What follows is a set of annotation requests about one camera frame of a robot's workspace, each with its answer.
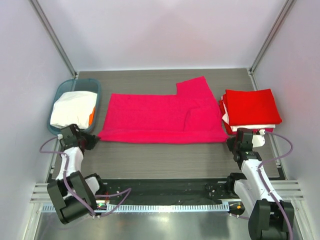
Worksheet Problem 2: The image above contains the right aluminium frame post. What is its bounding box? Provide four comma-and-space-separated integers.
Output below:
249, 0, 296, 74

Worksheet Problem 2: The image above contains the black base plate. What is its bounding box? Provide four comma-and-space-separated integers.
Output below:
103, 178, 240, 206

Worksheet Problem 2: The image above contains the orange t shirt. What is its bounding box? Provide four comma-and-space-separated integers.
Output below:
88, 107, 96, 127

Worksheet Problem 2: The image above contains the aluminium rail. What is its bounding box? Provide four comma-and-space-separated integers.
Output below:
30, 180, 304, 204

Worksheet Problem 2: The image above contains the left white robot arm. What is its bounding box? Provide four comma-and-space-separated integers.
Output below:
47, 124, 106, 225

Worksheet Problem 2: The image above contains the teal plastic basket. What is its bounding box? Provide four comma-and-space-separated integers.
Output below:
47, 78, 102, 135

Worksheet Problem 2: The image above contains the left aluminium frame post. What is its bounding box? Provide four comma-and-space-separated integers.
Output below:
28, 0, 77, 79

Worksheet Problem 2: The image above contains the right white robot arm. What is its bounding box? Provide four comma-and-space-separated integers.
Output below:
225, 127, 295, 240

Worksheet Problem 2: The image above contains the white crumpled t shirt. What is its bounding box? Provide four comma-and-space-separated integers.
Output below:
49, 91, 98, 130

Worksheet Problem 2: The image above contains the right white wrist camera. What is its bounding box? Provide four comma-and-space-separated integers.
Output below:
252, 129, 266, 148

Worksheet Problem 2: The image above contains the aluminium frame post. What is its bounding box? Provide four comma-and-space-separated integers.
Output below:
28, 0, 77, 79
249, 0, 296, 74

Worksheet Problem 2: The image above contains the pink t shirt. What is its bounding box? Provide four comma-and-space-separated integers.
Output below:
98, 76, 228, 144

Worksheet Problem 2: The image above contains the red folded t shirt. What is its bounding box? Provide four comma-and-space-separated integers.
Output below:
219, 89, 282, 126

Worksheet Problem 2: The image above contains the white slotted cable duct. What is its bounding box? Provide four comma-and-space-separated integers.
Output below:
41, 202, 230, 213

